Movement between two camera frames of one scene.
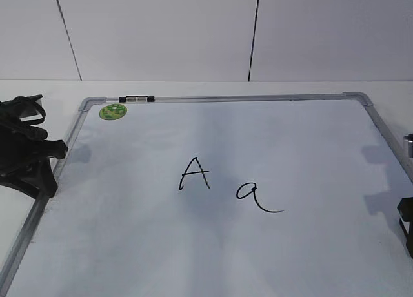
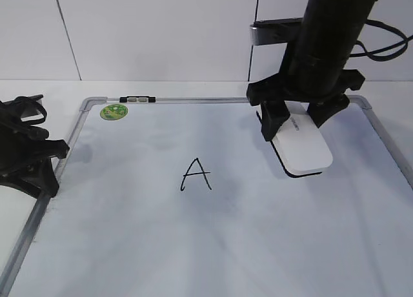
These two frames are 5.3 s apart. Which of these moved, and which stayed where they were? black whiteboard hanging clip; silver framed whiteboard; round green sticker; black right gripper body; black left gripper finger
Moved: black right gripper body
Stayed: black left gripper finger; silver framed whiteboard; black whiteboard hanging clip; round green sticker
